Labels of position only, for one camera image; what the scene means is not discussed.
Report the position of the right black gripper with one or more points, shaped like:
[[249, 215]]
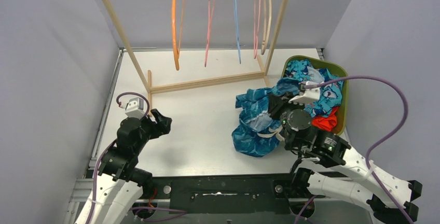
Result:
[[277, 102]]

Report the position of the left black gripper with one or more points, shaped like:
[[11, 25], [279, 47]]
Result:
[[153, 124]]

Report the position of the teal shark print shorts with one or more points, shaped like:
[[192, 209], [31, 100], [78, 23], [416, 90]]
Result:
[[257, 134]]

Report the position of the light blue shark shorts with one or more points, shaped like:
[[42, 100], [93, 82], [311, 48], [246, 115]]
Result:
[[330, 95]]

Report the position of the orange shorts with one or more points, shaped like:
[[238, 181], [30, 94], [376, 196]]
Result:
[[326, 123]]

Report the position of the pink wire hanger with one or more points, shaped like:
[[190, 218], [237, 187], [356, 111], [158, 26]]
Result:
[[256, 25]]

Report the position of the orange wooden hanger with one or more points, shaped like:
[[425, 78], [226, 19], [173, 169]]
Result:
[[177, 35]]

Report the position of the light wooden hanger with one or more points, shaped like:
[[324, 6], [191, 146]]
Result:
[[267, 7]]

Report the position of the light blue hanger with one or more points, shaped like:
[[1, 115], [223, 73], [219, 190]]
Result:
[[235, 13]]

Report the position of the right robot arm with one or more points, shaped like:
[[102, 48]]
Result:
[[387, 197]]

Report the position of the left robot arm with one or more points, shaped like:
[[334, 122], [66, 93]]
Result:
[[117, 183]]

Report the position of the wooden clothes rack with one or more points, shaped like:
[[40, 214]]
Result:
[[147, 81]]

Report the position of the green plastic basket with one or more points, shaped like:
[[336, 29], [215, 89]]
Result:
[[336, 70]]

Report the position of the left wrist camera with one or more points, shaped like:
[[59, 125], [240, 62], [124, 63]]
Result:
[[135, 108]]

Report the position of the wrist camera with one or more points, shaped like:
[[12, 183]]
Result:
[[309, 93], [135, 108]]

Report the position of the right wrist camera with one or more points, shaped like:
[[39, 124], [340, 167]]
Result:
[[309, 93]]

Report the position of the aluminium frame rail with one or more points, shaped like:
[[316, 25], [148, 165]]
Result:
[[86, 187]]

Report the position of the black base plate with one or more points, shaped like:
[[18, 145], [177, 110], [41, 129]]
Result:
[[226, 194]]

